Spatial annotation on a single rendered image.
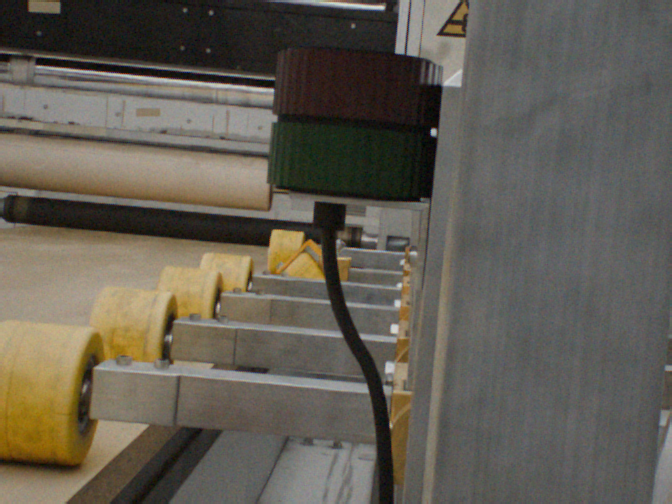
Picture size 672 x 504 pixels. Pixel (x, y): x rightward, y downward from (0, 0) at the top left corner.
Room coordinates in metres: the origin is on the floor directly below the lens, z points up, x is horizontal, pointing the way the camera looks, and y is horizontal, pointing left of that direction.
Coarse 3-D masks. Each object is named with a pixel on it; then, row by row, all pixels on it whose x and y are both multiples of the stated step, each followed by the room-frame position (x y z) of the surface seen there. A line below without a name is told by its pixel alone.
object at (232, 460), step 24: (192, 432) 1.22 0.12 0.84; (216, 432) 1.35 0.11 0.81; (240, 432) 1.56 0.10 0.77; (168, 456) 1.07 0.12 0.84; (192, 456) 1.20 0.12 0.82; (216, 456) 1.37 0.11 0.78; (240, 456) 1.59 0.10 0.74; (264, 456) 1.90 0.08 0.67; (144, 480) 0.97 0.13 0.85; (168, 480) 1.08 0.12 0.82; (192, 480) 1.21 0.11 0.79; (216, 480) 1.38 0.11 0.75; (240, 480) 1.61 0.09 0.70; (264, 480) 1.94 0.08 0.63
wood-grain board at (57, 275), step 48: (0, 240) 2.55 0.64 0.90; (48, 240) 2.66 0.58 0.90; (96, 240) 2.79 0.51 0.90; (144, 240) 2.94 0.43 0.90; (0, 288) 1.70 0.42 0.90; (48, 288) 1.75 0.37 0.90; (96, 288) 1.80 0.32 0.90; (144, 288) 1.86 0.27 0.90; (96, 432) 0.87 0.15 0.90; (144, 432) 0.89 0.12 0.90; (0, 480) 0.73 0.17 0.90; (48, 480) 0.74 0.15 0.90; (96, 480) 0.76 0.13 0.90
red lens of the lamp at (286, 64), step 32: (288, 64) 0.46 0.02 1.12; (320, 64) 0.45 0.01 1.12; (352, 64) 0.45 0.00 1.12; (384, 64) 0.45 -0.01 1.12; (416, 64) 0.46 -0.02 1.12; (288, 96) 0.46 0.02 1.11; (320, 96) 0.45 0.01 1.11; (352, 96) 0.45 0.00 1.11; (384, 96) 0.45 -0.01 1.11; (416, 96) 0.46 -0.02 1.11
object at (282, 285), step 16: (256, 288) 1.51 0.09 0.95; (272, 288) 1.51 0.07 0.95; (288, 288) 1.51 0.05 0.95; (304, 288) 1.51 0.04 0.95; (320, 288) 1.51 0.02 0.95; (352, 288) 1.51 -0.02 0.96; (368, 288) 1.51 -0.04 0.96; (384, 288) 1.50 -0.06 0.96; (400, 288) 1.51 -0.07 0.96; (368, 304) 1.50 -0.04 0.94; (384, 304) 1.50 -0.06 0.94
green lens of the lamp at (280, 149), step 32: (288, 128) 0.46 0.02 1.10; (320, 128) 0.45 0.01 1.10; (352, 128) 0.45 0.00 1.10; (288, 160) 0.46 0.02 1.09; (320, 160) 0.45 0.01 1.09; (352, 160) 0.45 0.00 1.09; (384, 160) 0.45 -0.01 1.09; (416, 160) 0.46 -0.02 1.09; (352, 192) 0.45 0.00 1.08; (384, 192) 0.45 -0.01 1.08; (416, 192) 0.46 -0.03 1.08
